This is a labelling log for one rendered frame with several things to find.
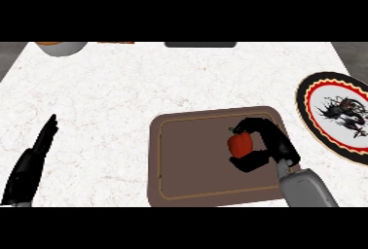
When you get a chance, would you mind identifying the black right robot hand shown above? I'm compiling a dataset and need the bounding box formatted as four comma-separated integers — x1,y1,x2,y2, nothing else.
230,117,302,173

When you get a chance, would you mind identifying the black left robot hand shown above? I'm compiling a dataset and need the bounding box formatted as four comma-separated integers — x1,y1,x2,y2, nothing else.
0,113,61,206

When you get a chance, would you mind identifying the red bell pepper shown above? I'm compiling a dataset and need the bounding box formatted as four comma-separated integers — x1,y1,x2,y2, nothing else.
227,126,255,160

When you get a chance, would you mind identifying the black-rimmed patterned plate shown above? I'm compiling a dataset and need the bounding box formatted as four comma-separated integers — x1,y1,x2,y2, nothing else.
295,71,368,166

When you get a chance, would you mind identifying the brown tray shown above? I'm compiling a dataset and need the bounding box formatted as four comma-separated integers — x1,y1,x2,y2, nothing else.
145,105,302,208

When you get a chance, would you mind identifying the dark grey flat object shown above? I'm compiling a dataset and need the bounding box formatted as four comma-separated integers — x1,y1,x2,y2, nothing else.
165,41,238,49

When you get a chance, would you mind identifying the grey bowl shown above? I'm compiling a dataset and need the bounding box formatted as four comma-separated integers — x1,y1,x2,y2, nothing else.
34,41,89,58

